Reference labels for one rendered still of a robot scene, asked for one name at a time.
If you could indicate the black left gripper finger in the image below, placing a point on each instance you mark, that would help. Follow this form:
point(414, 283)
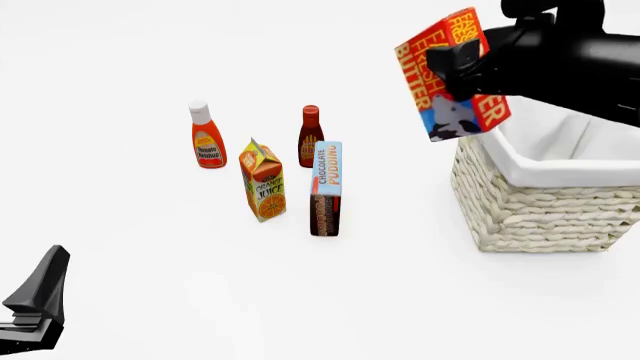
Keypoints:
point(42, 285)

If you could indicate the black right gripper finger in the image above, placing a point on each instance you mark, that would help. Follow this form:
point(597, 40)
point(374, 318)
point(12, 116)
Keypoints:
point(457, 67)

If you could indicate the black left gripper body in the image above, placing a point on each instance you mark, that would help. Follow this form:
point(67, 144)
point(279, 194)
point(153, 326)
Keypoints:
point(25, 333)

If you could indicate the red butter box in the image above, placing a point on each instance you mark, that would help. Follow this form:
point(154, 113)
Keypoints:
point(420, 78)

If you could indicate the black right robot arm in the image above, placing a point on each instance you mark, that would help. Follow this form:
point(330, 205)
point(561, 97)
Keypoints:
point(560, 63)

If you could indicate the woven basket with white liner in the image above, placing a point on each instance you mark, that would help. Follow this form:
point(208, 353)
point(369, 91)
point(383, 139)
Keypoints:
point(540, 210)

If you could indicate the dark bbq sauce bottle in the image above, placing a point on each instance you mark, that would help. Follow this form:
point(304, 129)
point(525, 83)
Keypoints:
point(308, 138)

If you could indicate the chocolate pudding box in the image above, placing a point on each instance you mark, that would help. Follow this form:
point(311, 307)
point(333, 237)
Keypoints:
point(326, 176)

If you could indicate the tomato ketchup bottle white cap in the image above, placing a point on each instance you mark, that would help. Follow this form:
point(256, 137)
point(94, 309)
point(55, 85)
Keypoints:
point(208, 144)

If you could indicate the orange juice carton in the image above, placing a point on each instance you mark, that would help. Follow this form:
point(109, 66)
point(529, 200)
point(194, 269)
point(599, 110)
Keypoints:
point(265, 187)

